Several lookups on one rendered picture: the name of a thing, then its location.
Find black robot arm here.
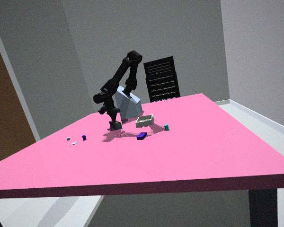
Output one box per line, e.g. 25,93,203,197
93,50,142,114

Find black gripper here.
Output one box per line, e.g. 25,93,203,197
104,100,120,122

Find purple flat block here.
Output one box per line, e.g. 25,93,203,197
137,132,147,140

